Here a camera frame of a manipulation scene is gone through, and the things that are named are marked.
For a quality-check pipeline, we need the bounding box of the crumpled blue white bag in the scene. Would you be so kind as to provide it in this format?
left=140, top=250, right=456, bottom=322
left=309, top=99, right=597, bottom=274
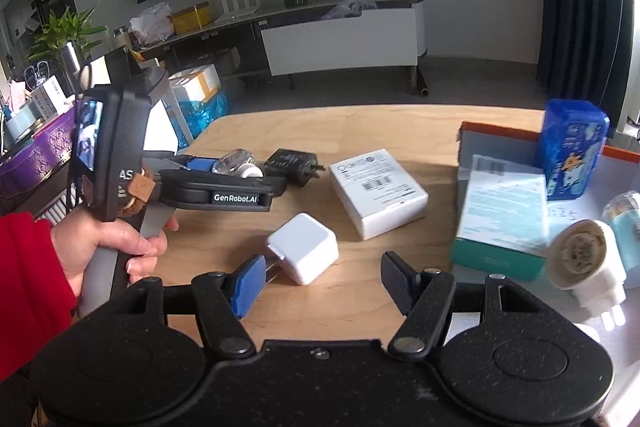
left=321, top=0, right=378, bottom=20

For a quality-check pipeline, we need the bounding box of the white yellow cardboard box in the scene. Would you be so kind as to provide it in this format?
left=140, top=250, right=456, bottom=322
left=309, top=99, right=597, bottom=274
left=169, top=64, right=221, bottom=103

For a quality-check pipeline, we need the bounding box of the blue floss pick box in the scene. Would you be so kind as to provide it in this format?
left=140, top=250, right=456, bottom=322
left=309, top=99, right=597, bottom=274
left=537, top=98, right=610, bottom=200

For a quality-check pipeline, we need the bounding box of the white cube charger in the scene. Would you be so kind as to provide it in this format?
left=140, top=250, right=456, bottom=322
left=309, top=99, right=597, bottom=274
left=266, top=212, right=340, bottom=286

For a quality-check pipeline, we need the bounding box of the dark blue curtain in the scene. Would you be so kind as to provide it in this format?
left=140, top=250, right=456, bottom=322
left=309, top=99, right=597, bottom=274
left=537, top=0, right=634, bottom=126

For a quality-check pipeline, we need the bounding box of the red sleeve forearm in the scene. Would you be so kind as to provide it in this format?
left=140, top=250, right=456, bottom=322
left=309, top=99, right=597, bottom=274
left=0, top=213, right=77, bottom=379

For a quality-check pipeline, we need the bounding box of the yellow box on cabinet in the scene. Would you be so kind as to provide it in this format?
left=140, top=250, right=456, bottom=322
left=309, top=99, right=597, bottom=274
left=170, top=2, right=212, bottom=35

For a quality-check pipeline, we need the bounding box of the blue plastic bag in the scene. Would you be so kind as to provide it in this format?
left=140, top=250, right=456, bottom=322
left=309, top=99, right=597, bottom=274
left=166, top=92, right=230, bottom=148

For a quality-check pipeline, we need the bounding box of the teal toothpick dispenser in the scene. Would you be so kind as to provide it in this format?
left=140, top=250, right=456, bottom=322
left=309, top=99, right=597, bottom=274
left=602, top=191, right=640, bottom=289

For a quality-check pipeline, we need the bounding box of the wooden table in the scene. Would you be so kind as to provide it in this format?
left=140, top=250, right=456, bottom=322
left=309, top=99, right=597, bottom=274
left=156, top=105, right=542, bottom=343

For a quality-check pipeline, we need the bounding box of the white plug-in night light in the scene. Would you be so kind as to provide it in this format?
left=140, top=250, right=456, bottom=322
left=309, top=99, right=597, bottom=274
left=546, top=219, right=627, bottom=332

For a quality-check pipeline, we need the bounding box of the teal white paper box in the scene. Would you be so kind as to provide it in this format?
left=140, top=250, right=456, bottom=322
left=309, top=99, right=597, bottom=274
left=450, top=155, right=549, bottom=282

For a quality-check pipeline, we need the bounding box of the left hand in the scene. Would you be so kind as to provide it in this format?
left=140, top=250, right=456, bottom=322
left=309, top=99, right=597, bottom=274
left=51, top=207, right=179, bottom=297

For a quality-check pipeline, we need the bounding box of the white wifi router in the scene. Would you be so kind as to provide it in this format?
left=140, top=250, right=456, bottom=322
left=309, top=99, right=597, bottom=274
left=216, top=0, right=262, bottom=23

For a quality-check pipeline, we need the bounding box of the white plastic bag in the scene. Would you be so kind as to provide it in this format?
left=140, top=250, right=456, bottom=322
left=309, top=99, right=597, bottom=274
left=128, top=2, right=175, bottom=46

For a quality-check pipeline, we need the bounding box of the white labelled product box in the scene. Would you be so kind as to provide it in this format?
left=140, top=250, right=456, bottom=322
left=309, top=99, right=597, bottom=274
left=329, top=148, right=428, bottom=241

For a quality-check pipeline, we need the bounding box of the purple box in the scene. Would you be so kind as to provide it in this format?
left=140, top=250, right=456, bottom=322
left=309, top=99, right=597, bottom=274
left=1, top=108, right=75, bottom=198

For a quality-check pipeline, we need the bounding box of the white black TV cabinet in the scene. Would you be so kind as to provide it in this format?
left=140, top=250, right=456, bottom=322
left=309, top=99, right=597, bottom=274
left=141, top=0, right=427, bottom=94

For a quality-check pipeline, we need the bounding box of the black power adapter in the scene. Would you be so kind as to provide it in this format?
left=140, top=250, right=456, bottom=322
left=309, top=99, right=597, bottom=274
left=262, top=148, right=326, bottom=187

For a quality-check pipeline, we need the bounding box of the green plant in steel pot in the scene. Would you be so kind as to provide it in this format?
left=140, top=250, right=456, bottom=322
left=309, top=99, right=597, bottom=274
left=27, top=8, right=107, bottom=91

